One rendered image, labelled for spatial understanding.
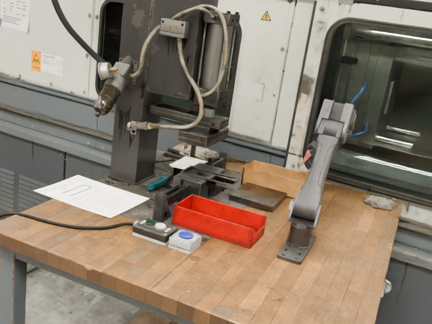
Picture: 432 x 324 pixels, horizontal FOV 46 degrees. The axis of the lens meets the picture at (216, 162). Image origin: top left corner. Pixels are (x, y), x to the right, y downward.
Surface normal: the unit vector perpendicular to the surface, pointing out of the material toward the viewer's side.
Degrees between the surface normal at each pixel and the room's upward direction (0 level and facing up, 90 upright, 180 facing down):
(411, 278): 90
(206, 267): 0
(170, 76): 90
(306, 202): 48
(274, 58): 90
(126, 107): 90
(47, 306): 0
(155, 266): 0
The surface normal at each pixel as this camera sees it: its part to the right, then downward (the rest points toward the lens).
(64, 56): -0.45, 0.21
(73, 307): 0.14, -0.95
